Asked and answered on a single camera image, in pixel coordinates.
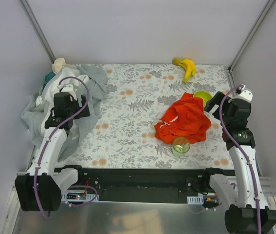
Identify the white right cable duct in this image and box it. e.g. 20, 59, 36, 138
186, 196, 204, 205

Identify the orange cloth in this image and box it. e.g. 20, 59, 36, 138
155, 93, 211, 144

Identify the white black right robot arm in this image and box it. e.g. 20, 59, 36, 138
201, 90, 276, 234

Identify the white cable duct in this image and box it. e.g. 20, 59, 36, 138
61, 192, 99, 202
186, 196, 204, 205

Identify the grey white sweatshirt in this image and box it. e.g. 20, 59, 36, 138
21, 64, 108, 161

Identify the white left cable duct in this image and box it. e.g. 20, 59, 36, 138
61, 192, 99, 202

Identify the yellow banana bunch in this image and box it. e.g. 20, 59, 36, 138
172, 58, 197, 83

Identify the floral patterned table mat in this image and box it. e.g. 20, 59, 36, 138
57, 64, 234, 170

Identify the teal cloth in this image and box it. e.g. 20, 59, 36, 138
43, 72, 55, 88

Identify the beige cloth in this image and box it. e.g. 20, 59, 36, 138
52, 58, 68, 74

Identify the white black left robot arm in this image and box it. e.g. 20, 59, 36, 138
15, 92, 90, 214

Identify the green translucent plastic cup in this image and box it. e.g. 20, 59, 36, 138
172, 136, 191, 156

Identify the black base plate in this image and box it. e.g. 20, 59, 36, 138
28, 167, 235, 202

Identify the lime green bowl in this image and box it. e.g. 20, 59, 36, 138
193, 90, 212, 106

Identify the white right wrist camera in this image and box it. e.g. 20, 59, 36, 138
234, 84, 253, 103

